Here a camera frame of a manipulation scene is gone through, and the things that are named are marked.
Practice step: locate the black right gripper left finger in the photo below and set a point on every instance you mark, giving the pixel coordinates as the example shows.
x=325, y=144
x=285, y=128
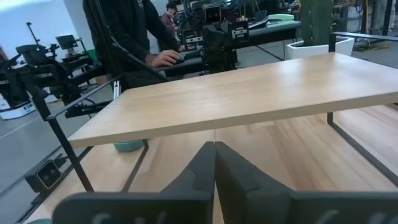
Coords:
x=186, y=205

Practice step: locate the black table-level camera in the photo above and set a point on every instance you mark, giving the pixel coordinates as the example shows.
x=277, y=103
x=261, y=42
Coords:
x=48, y=178

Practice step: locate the teal bowl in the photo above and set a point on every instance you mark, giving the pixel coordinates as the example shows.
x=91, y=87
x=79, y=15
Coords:
x=128, y=145

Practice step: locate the person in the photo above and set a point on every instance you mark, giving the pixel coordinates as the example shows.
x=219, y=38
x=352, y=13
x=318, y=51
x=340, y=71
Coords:
x=124, y=25
x=169, y=21

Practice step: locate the green cactus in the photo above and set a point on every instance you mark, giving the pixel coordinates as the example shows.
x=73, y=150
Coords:
x=317, y=21

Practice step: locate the small background monitor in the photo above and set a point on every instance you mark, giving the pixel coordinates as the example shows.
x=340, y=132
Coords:
x=66, y=42

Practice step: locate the wooden shelf black metal frame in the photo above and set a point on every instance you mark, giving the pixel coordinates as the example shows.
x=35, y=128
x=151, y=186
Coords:
x=236, y=96

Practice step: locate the black metal rig frame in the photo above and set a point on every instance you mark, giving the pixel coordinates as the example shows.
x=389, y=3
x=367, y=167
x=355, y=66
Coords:
x=62, y=140

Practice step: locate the black mobile robot white base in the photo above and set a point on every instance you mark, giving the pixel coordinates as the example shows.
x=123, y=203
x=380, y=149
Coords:
x=40, y=74

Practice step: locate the black computer mouse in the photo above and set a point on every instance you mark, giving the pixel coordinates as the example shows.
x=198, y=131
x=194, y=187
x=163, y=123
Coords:
x=179, y=60

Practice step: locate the white square plant pot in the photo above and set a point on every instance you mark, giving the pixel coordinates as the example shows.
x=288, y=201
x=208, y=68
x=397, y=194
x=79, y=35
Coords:
x=311, y=49

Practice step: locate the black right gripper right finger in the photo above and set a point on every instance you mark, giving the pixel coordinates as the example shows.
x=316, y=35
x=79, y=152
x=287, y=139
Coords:
x=255, y=202

